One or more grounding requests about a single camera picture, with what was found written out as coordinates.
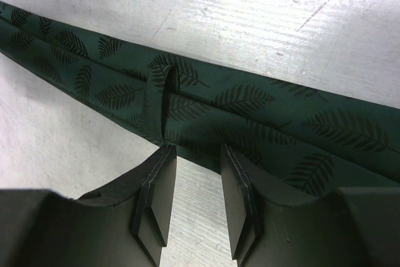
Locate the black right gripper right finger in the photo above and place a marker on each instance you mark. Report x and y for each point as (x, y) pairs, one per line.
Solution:
(272, 224)

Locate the dark green tie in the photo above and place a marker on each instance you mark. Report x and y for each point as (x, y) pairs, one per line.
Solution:
(312, 140)

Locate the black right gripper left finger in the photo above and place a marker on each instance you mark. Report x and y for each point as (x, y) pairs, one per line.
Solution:
(122, 223)

